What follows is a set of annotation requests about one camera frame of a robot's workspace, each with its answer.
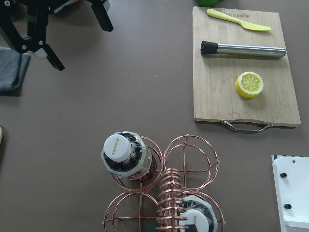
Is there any grey folded cloth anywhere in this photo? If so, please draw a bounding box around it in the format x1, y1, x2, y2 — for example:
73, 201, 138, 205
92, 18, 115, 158
0, 46, 31, 93

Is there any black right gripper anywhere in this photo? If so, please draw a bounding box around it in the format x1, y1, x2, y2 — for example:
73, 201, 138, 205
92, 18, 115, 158
0, 0, 65, 71

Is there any green lime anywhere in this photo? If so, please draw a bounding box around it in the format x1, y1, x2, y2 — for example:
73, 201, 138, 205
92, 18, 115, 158
197, 0, 220, 7

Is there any half lemon slice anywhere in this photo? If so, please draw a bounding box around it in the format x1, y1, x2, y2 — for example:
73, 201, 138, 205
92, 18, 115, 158
235, 72, 264, 99

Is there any copper wire bottle basket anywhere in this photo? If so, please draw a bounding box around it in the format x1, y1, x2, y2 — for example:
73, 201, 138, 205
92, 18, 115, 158
102, 134, 225, 232

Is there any yellow plastic knife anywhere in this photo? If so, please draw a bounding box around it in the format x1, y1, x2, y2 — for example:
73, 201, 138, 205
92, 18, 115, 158
206, 9, 271, 31

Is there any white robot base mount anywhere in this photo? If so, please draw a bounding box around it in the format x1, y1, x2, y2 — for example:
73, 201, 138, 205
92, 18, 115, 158
271, 155, 309, 232

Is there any tea bottle white cap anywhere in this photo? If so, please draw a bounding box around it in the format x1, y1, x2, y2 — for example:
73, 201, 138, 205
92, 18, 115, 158
100, 130, 159, 186
179, 195, 218, 232

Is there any steel muddler black tip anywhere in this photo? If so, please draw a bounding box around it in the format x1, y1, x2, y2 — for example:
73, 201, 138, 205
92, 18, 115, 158
200, 41, 287, 58

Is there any bamboo cutting board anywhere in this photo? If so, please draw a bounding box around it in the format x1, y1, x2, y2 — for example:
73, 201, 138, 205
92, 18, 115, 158
192, 6, 301, 127

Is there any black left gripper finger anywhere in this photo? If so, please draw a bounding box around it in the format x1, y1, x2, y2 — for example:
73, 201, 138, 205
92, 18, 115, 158
89, 0, 113, 31

